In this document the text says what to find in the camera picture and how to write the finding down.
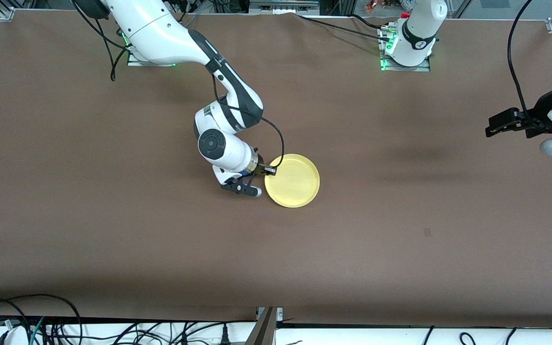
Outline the yellow round plate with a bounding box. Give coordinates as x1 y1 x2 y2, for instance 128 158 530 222
264 153 321 208

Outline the brown table cover mat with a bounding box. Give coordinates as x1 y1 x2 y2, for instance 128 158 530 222
0 10 552 329

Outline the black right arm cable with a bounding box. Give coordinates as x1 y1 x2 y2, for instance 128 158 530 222
211 57 285 169

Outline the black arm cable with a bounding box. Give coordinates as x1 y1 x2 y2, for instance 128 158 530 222
211 57 285 169
506 0 545 126

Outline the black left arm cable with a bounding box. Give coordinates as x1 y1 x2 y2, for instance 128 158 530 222
506 0 545 126

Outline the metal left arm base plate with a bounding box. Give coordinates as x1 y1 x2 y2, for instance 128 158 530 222
379 26 432 73

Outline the aluminium frame post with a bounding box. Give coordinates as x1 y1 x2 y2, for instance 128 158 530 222
244 307 284 345

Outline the black base power cable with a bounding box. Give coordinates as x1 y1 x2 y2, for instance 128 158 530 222
296 13 391 43

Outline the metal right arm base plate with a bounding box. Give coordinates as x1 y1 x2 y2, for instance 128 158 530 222
126 46 177 67

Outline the long black looped cable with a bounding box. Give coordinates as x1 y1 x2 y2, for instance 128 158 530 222
0 293 83 345

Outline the green cable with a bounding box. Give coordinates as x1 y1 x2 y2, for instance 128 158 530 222
29 316 46 345

